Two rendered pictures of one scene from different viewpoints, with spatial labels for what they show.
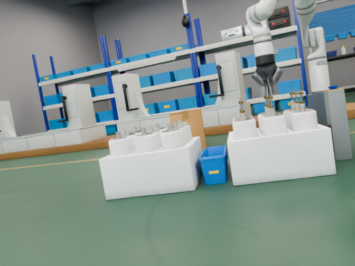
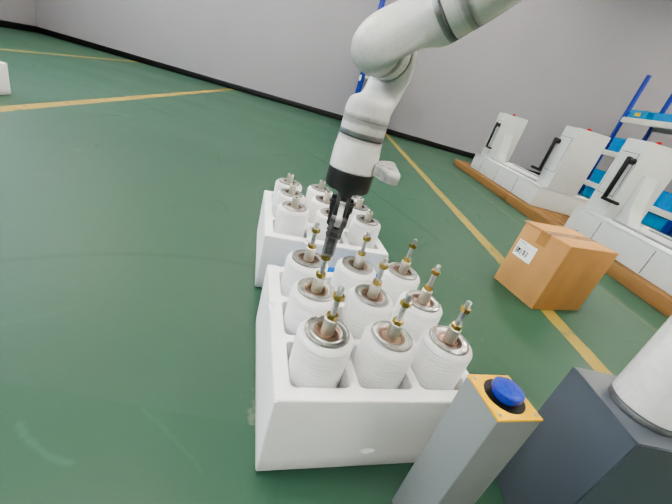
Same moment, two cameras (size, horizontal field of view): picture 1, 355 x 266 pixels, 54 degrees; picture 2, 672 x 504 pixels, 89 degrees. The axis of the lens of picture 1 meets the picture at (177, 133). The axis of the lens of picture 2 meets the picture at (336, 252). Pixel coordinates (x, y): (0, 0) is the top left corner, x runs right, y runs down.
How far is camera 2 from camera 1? 145 cm
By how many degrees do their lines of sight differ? 61
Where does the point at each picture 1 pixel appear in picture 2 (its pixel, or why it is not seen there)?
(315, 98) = (579, 394)
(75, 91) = (573, 138)
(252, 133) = (286, 283)
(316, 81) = (634, 365)
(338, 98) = (471, 422)
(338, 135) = (419, 479)
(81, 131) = (541, 191)
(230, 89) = not seen: outside the picture
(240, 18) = not seen: outside the picture
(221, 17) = not seen: outside the picture
